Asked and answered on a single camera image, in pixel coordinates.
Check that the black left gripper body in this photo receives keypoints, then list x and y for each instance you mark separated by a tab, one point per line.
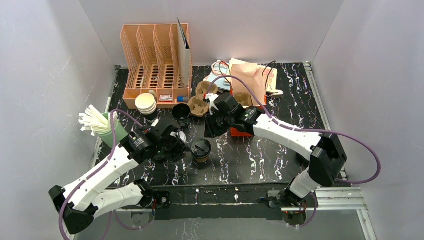
177	145

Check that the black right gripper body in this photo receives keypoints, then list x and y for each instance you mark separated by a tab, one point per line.
212	124

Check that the brown pulp cup carrier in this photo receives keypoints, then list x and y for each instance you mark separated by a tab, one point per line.
199	107
245	99

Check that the orange paper bag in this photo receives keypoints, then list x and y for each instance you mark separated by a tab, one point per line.
248	87

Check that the kraft paper cup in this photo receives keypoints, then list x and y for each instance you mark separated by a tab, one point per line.
201	159

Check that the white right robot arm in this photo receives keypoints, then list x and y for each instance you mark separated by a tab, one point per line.
323	151

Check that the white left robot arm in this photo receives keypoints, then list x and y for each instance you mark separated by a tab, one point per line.
89	197

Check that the white cup lid underneath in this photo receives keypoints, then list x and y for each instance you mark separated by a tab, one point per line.
182	136

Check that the black paper cup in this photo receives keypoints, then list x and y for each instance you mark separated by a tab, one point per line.
181	114

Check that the red white small box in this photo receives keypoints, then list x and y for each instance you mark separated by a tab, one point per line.
165	98

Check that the light blue paper bag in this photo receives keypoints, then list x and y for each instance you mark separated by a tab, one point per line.
218	69

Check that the blue capped small bottle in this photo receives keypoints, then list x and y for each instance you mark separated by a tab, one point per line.
182	99

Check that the white wrapped straws bundle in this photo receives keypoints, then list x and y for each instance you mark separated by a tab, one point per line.
95	122

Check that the grey folder in organizer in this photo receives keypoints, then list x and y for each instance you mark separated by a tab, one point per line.
184	53

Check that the orange plastic file organizer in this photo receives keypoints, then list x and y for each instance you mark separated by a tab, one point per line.
151	52

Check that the aluminium rail frame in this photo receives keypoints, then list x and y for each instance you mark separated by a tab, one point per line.
328	199

